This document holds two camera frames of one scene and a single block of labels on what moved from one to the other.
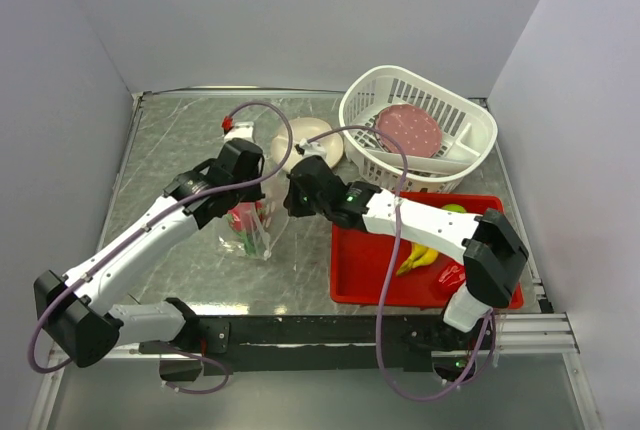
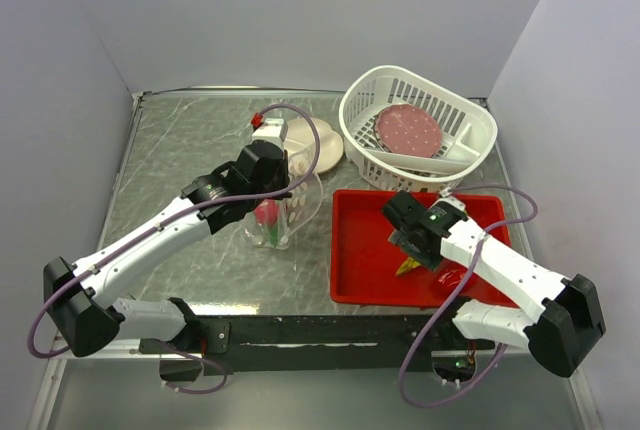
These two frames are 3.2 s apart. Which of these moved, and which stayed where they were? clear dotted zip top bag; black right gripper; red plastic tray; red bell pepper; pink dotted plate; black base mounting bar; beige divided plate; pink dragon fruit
Moved: clear dotted zip top bag; black right gripper; pink dragon fruit
Stayed: red plastic tray; beige divided plate; red bell pepper; pink dotted plate; black base mounting bar
